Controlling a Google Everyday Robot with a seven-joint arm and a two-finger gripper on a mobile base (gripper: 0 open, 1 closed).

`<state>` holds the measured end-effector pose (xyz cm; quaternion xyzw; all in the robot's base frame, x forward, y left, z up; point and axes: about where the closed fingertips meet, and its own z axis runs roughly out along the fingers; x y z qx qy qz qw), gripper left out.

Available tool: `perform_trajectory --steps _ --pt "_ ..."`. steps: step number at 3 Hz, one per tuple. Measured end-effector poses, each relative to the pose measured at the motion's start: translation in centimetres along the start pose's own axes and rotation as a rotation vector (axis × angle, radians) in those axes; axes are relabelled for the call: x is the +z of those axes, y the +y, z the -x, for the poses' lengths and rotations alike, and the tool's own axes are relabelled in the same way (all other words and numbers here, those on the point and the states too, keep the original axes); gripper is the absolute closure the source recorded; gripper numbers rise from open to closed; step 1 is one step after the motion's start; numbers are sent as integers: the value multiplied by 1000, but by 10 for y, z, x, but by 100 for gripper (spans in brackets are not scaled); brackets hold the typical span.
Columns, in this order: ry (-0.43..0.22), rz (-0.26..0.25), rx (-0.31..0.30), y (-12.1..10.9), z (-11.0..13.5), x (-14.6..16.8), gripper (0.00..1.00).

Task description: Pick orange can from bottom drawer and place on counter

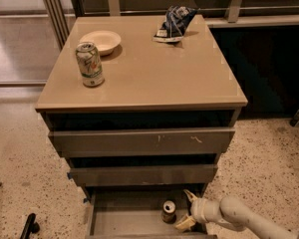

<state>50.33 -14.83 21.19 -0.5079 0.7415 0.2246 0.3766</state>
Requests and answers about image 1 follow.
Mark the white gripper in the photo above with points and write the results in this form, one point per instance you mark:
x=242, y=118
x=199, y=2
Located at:
x=199, y=210

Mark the orange soda can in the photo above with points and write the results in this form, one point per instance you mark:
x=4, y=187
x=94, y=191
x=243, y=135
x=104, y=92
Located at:
x=168, y=212

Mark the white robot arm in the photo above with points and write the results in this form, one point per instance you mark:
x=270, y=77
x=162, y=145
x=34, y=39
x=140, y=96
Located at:
x=232, y=214

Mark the middle grey drawer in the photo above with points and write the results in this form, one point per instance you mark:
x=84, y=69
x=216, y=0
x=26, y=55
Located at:
x=144, y=175

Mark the grey drawer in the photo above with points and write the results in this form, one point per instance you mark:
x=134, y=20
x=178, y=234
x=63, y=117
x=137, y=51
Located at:
x=144, y=175
x=136, y=214
x=102, y=143

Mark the bottom grey drawer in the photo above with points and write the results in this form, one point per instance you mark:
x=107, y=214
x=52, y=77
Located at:
x=136, y=214

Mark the top grey drawer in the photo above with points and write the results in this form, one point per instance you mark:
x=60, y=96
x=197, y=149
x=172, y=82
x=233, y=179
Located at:
x=102, y=143

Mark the grey drawer cabinet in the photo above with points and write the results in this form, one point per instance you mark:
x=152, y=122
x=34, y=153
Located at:
x=148, y=85

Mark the green white soda can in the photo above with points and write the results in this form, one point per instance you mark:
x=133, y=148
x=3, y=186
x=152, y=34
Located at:
x=89, y=63

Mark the black object on floor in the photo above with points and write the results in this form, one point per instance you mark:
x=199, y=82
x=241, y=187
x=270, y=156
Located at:
x=31, y=227

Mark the white bowl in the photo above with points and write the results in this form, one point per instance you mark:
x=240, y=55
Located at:
x=105, y=41

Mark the blue chip bag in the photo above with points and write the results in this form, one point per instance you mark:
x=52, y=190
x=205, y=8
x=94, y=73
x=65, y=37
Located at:
x=176, y=21

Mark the metal rail shelf frame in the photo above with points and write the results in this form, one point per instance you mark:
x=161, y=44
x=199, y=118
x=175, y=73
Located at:
x=219, y=13

